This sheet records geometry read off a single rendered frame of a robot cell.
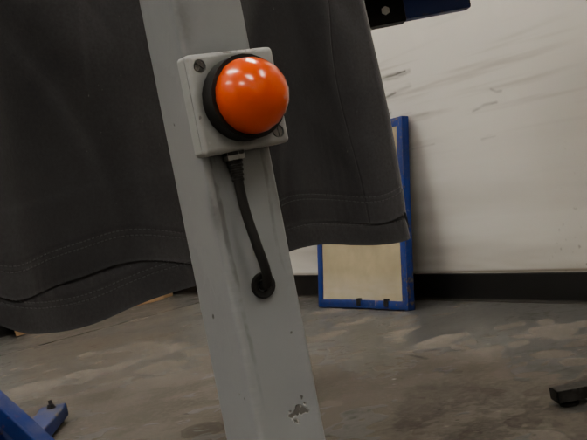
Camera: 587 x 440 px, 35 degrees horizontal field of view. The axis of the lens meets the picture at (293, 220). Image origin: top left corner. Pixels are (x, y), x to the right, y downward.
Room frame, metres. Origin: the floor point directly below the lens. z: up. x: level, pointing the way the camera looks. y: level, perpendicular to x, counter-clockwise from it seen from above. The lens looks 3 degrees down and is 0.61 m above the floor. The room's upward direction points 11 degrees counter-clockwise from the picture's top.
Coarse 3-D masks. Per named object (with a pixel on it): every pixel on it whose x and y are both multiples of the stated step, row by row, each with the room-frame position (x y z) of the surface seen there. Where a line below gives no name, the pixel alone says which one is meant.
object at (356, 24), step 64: (0, 0) 0.72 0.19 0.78; (64, 0) 0.73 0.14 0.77; (128, 0) 0.76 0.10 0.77; (256, 0) 0.84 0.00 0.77; (320, 0) 0.87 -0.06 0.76; (0, 64) 0.71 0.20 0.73; (64, 64) 0.74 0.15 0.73; (128, 64) 0.76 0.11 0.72; (320, 64) 0.87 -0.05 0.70; (0, 128) 0.70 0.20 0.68; (64, 128) 0.73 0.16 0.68; (128, 128) 0.75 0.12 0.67; (320, 128) 0.87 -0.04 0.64; (384, 128) 0.88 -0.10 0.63; (0, 192) 0.69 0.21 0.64; (64, 192) 0.73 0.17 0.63; (128, 192) 0.75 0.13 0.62; (320, 192) 0.86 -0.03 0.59; (384, 192) 0.88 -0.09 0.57; (0, 256) 0.69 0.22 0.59; (64, 256) 0.73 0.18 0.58; (128, 256) 0.75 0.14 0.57; (0, 320) 0.68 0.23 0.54; (64, 320) 0.72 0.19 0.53
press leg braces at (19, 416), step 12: (0, 396) 1.86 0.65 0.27; (0, 408) 1.83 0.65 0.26; (12, 408) 1.85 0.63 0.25; (0, 420) 1.83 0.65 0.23; (12, 420) 1.82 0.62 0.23; (24, 420) 1.83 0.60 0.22; (0, 432) 2.18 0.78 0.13; (12, 432) 1.82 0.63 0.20; (24, 432) 1.81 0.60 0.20; (36, 432) 1.81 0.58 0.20
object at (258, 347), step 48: (144, 0) 0.49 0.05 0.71; (192, 0) 0.47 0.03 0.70; (192, 48) 0.47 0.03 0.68; (240, 48) 0.48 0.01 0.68; (192, 96) 0.45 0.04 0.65; (192, 144) 0.47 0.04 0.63; (240, 144) 0.46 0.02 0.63; (192, 192) 0.48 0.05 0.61; (192, 240) 0.49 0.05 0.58; (240, 240) 0.47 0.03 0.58; (240, 288) 0.47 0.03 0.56; (288, 288) 0.48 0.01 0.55; (240, 336) 0.46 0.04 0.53; (288, 336) 0.48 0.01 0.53; (240, 384) 0.47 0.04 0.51; (288, 384) 0.47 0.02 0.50; (240, 432) 0.48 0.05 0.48; (288, 432) 0.47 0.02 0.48
